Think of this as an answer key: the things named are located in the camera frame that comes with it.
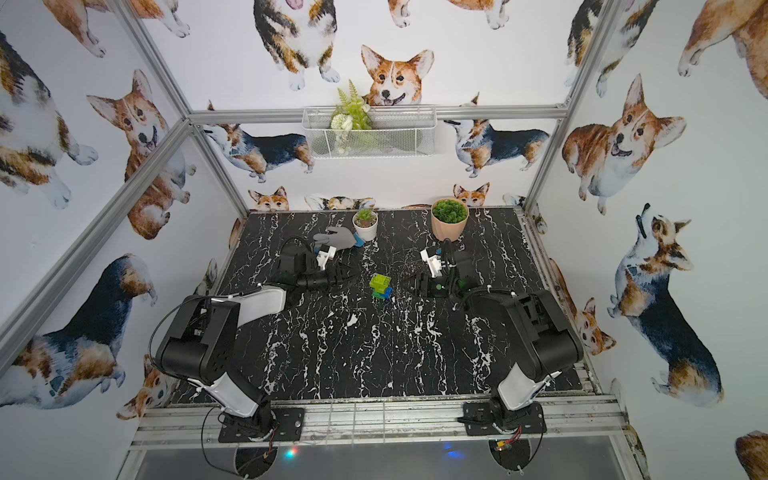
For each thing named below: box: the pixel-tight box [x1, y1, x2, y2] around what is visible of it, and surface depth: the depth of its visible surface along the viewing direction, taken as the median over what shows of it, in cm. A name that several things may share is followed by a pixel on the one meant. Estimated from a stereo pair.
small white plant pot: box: [352, 208, 378, 241], surface depth 109 cm
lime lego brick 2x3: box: [369, 274, 392, 294], surface depth 92 cm
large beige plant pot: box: [430, 198, 469, 242], surface depth 106 cm
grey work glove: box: [313, 226, 356, 250], surface depth 113 cm
